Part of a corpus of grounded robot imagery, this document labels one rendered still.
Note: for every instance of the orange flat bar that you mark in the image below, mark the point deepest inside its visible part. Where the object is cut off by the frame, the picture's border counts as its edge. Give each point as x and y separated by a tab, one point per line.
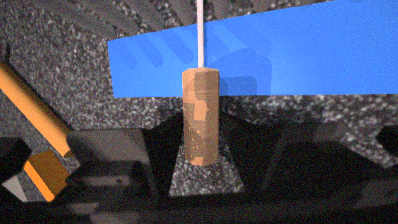
47	173

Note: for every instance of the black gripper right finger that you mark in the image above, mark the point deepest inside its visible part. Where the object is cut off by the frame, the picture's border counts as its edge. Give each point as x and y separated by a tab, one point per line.
255	149

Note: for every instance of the screwdriver with brown handle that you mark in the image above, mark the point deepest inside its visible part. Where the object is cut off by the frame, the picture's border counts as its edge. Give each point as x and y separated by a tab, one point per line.
200	87

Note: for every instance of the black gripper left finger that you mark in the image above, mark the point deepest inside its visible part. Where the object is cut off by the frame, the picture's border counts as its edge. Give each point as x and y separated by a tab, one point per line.
156	149

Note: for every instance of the blue flat strip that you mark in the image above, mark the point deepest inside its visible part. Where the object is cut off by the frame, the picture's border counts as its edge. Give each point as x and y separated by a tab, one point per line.
335	47

